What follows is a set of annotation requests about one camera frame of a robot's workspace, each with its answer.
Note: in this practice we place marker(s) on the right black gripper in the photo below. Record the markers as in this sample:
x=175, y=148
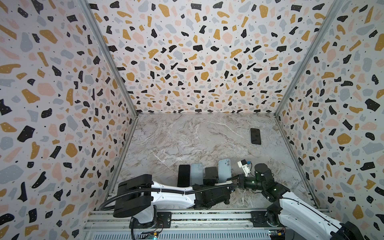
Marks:
x=238, y=181

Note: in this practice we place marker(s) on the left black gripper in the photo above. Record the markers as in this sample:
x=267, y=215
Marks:
x=206, y=181

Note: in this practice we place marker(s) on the black phone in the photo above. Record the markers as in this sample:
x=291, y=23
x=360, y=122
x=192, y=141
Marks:
x=211, y=173
x=255, y=136

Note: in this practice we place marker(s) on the grey phone case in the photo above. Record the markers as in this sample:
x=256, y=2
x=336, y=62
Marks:
x=196, y=174
x=224, y=170

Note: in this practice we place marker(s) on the purple phone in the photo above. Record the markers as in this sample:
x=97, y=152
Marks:
x=184, y=176

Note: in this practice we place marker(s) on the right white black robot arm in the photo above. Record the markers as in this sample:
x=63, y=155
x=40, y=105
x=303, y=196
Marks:
x=289, y=210

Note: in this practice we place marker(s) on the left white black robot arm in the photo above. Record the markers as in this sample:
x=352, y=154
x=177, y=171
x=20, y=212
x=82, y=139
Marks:
x=141, y=197

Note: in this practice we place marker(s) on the green circuit board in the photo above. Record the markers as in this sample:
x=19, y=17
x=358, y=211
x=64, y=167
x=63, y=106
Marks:
x=150, y=236

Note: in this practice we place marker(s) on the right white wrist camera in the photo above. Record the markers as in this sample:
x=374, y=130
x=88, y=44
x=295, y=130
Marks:
x=245, y=166

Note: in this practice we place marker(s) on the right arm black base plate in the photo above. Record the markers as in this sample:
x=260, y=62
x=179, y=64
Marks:
x=266, y=219

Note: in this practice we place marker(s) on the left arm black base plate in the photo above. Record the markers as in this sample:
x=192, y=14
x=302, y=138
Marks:
x=161, y=220

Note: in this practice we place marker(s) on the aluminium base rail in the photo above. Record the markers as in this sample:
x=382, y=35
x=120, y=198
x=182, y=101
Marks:
x=214, y=224

